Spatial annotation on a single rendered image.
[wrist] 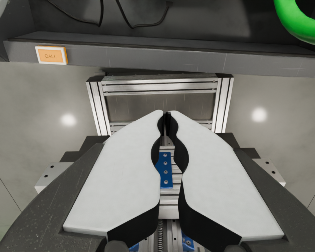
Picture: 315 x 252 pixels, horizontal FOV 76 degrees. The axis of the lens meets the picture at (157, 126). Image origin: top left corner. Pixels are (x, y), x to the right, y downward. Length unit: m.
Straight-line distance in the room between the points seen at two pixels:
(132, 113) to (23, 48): 0.92
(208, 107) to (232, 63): 0.89
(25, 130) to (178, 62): 1.67
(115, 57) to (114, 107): 0.91
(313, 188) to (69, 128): 2.31
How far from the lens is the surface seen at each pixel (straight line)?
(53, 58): 0.44
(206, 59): 0.41
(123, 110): 1.30
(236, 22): 0.54
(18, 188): 2.50
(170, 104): 1.26
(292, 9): 0.21
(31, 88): 1.71
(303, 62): 0.49
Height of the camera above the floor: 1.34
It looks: 58 degrees down
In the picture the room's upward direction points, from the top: 179 degrees counter-clockwise
